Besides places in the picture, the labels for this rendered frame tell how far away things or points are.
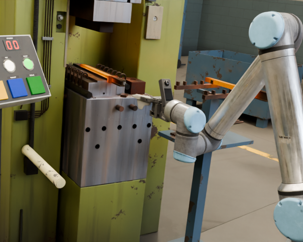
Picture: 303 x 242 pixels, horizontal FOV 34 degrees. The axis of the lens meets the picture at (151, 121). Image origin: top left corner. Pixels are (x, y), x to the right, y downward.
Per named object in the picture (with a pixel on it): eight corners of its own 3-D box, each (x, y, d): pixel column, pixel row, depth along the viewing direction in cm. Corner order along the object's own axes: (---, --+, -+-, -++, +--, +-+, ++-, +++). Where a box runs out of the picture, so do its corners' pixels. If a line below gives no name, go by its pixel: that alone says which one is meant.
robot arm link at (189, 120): (186, 136, 182) (189, 110, 179) (168, 127, 192) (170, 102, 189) (206, 134, 187) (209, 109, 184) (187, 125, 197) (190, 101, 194)
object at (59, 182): (66, 188, 206) (67, 176, 205) (54, 190, 203) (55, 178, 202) (31, 154, 242) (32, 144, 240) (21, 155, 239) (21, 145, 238)
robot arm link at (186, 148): (203, 161, 194) (208, 131, 191) (185, 166, 186) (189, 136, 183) (185, 154, 200) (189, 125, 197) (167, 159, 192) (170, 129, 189)
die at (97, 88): (124, 94, 245) (125, 78, 243) (87, 96, 235) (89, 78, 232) (88, 78, 279) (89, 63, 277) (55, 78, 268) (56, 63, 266)
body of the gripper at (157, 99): (147, 114, 206) (163, 122, 196) (149, 94, 204) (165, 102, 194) (162, 114, 210) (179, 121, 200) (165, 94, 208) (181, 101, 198)
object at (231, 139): (253, 144, 255) (253, 140, 255) (196, 153, 231) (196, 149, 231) (213, 127, 278) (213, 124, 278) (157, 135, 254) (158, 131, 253)
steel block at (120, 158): (146, 178, 260) (155, 96, 248) (80, 187, 239) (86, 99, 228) (99, 145, 305) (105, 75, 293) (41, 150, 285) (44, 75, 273)
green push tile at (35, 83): (46, 92, 205) (40, 75, 205) (32, 94, 199) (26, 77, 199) (43, 93, 206) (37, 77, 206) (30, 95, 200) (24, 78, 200)
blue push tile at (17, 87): (28, 95, 197) (22, 77, 197) (14, 97, 191) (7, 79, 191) (25, 96, 198) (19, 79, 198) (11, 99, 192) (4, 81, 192)
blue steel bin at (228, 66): (294, 120, 629) (304, 64, 610) (264, 129, 568) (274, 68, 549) (216, 99, 702) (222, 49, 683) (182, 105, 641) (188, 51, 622)
